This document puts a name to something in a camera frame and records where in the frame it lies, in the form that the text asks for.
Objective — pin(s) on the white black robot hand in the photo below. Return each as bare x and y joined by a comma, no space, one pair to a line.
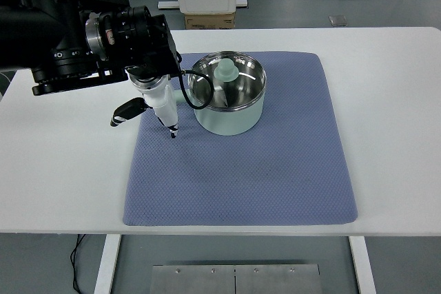
158,95

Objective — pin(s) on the green pot with handle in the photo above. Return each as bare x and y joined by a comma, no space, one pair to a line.
229,123

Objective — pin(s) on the glass lid green knob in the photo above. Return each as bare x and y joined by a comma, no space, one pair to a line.
227,96

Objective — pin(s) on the cardboard box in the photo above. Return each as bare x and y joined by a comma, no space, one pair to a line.
209,21

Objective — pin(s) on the blue textured mat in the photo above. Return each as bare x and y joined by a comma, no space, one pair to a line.
289,169

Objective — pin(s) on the white left table leg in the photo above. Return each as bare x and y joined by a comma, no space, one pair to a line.
107,267

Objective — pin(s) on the white table leg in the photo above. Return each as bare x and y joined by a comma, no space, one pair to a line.
107,267
362,265

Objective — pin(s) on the metal floor plate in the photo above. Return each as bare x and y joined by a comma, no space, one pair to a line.
247,278

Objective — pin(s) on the grey floor outlet cover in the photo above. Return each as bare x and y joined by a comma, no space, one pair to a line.
338,21

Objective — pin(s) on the white right table leg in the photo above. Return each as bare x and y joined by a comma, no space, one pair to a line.
362,265

